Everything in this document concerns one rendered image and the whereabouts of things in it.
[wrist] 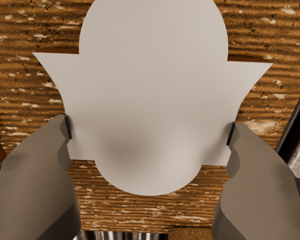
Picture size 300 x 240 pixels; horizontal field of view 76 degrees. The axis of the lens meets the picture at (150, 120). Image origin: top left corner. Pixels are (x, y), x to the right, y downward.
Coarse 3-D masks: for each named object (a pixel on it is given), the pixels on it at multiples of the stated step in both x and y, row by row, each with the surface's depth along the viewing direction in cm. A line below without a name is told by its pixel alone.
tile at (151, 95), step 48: (96, 0) 9; (144, 0) 9; (192, 0) 9; (96, 48) 10; (144, 48) 10; (192, 48) 10; (96, 96) 11; (144, 96) 11; (192, 96) 11; (240, 96) 11; (96, 144) 13; (144, 144) 13; (192, 144) 13; (144, 192) 15
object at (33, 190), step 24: (24, 144) 9; (48, 144) 9; (24, 168) 8; (48, 168) 8; (0, 192) 7; (24, 192) 7; (48, 192) 7; (72, 192) 7; (0, 216) 6; (24, 216) 6; (48, 216) 6; (72, 216) 6
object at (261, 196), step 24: (240, 144) 9; (264, 144) 9; (240, 168) 8; (264, 168) 8; (288, 168) 8; (240, 192) 7; (264, 192) 7; (288, 192) 7; (216, 216) 7; (240, 216) 6; (264, 216) 6; (288, 216) 6
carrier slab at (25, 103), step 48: (0, 0) 10; (48, 0) 10; (240, 0) 10; (288, 0) 10; (0, 48) 11; (48, 48) 11; (240, 48) 11; (288, 48) 11; (0, 96) 12; (48, 96) 12; (288, 96) 12; (96, 192) 17; (192, 192) 17
